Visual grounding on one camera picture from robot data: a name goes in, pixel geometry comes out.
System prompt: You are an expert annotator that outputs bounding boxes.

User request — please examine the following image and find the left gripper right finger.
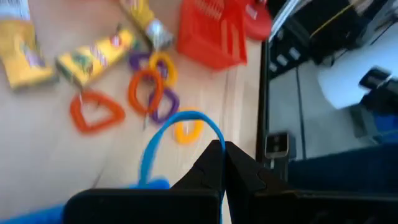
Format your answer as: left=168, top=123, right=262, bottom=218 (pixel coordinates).
left=224, top=141, right=398, bottom=224

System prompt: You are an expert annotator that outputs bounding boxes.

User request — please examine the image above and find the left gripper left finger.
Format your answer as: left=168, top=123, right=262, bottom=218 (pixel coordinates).
left=63, top=139, right=225, bottom=224

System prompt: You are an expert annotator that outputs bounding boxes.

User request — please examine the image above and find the blue rubber band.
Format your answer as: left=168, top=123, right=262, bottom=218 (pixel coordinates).
left=137, top=110, right=227, bottom=190

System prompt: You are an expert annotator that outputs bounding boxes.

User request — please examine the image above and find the yellow spiral coil wristband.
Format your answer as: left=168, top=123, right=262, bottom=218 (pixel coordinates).
left=148, top=51, right=179, bottom=88
left=173, top=108, right=205, bottom=146

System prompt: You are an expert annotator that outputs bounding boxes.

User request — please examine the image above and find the purple spiral coil wristband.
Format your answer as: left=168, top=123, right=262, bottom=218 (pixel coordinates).
left=127, top=50, right=169, bottom=79
left=147, top=88, right=181, bottom=125

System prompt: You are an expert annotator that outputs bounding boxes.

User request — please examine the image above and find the orange spiral coil wristband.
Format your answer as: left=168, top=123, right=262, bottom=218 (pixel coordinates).
left=69, top=89, right=126, bottom=135
left=127, top=67, right=165, bottom=116

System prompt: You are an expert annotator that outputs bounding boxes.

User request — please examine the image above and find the blue plastic basket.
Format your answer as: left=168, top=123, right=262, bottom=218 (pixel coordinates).
left=0, top=178, right=171, bottom=224

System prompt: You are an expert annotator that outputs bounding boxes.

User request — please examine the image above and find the yellow crayon box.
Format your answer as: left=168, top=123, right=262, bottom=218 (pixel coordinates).
left=0, top=17, right=56, bottom=90
left=55, top=29, right=135, bottom=88

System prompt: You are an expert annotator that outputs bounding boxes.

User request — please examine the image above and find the red plastic basket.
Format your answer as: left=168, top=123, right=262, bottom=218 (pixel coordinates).
left=176, top=0, right=249, bottom=72

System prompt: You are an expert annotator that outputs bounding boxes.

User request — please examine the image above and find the yellow-green snack bag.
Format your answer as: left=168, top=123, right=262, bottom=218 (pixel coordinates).
left=119, top=0, right=174, bottom=50

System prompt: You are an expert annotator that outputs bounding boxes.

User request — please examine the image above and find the small grey mounted device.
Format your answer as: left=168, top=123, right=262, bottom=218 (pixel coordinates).
left=264, top=131, right=290, bottom=160

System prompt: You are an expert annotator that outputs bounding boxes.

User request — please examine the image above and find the white box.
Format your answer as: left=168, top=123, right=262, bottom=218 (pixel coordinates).
left=316, top=23, right=398, bottom=110

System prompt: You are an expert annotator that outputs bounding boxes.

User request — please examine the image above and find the black background equipment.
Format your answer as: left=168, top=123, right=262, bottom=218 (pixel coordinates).
left=266, top=0, right=398, bottom=80

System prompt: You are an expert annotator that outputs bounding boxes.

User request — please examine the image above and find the black table frame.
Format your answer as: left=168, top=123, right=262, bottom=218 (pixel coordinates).
left=254, top=39, right=290, bottom=187

